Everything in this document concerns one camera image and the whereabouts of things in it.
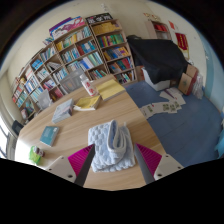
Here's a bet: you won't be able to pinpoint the light grey chair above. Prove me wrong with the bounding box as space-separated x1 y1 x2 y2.
36 89 54 110

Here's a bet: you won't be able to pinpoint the teal book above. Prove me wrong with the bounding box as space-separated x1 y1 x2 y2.
39 125 60 148

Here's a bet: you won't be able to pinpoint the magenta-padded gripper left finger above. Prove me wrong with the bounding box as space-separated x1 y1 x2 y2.
45 144 96 188

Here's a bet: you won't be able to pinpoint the wooden bookshelf unit with books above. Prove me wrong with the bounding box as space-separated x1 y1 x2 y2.
11 12 138 120

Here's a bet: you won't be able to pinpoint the black cloth cover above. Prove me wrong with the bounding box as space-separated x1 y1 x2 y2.
126 34 189 85

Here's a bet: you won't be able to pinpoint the white box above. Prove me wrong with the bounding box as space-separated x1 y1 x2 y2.
141 66 172 92

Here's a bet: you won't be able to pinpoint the dark office chair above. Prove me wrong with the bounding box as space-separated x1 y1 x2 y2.
11 119 25 136

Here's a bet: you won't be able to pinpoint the grey mesh chair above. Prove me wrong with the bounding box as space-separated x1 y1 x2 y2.
59 68 86 94

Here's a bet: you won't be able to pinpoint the cardboard box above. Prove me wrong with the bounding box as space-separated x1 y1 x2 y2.
177 64 200 97

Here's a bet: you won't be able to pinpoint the papers on floor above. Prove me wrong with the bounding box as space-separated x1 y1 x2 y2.
138 87 187 118

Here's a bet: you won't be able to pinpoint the grey book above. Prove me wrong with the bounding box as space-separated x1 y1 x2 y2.
51 98 75 125

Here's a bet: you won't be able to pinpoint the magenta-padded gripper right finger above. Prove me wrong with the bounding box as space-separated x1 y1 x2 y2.
133 143 184 185

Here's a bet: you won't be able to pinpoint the white bottle with red label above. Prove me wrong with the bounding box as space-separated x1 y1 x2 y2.
79 73 98 98

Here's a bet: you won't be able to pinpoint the small red-lidded jar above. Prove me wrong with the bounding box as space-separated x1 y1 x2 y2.
33 146 45 158

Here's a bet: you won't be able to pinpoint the red wall banner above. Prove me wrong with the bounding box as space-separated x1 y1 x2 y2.
174 32 190 61

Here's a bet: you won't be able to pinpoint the small wall cabinet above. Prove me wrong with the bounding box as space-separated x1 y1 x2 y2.
143 19 173 42

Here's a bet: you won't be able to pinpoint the white waffle towel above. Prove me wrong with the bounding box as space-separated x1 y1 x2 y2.
87 119 137 174

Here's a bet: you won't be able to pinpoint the closed yellow book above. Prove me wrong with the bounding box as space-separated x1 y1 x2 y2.
94 78 127 102

